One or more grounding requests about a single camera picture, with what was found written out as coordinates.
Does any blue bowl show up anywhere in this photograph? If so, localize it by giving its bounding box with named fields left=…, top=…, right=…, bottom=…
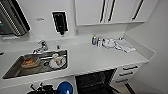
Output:
left=56, top=81, right=74, bottom=94

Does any white plate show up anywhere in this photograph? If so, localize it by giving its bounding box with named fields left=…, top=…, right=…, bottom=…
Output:
left=47, top=56, right=68, bottom=70

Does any white printed cup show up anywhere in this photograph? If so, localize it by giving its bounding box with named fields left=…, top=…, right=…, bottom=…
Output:
left=51, top=52, right=62, bottom=67

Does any white sink base cabinet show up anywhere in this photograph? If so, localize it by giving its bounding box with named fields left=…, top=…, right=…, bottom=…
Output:
left=0, top=75, right=78, bottom=94

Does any orange bowl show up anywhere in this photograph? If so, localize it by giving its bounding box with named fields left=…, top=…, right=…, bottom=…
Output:
left=21, top=56, right=41, bottom=70

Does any stainless steel sink basin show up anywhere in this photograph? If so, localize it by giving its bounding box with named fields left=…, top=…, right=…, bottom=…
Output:
left=2, top=49, right=69, bottom=80

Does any chrome sink faucet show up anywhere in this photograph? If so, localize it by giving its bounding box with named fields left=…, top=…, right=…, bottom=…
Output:
left=31, top=39, right=50, bottom=55

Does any chrome sink sprayer knob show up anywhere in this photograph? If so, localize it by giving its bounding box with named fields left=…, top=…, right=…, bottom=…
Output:
left=55, top=44, right=61, bottom=51

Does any blue labelled bottle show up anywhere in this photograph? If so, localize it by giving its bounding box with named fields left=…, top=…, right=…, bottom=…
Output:
left=91, top=34, right=99, bottom=47

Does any steel paper towel dispenser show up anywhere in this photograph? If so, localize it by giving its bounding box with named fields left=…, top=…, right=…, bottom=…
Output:
left=0, top=0, right=32, bottom=37

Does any white narrow drawer unit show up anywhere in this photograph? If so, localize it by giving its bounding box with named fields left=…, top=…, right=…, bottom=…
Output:
left=111, top=62, right=143, bottom=86

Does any white folded towel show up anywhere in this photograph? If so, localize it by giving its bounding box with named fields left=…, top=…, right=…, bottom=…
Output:
left=114, top=38, right=138, bottom=55

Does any white wall outlet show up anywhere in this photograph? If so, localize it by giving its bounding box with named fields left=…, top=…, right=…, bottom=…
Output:
left=74, top=28, right=81, bottom=36

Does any black wall soap dispenser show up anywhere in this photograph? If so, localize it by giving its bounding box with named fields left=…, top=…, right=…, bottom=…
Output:
left=51, top=11, right=70, bottom=36

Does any small wall label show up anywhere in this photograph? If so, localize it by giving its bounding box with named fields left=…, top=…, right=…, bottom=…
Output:
left=35, top=17, right=45, bottom=22

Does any white three-door wall cabinet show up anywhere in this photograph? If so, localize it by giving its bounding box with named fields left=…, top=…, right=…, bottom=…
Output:
left=73, top=0, right=160, bottom=27

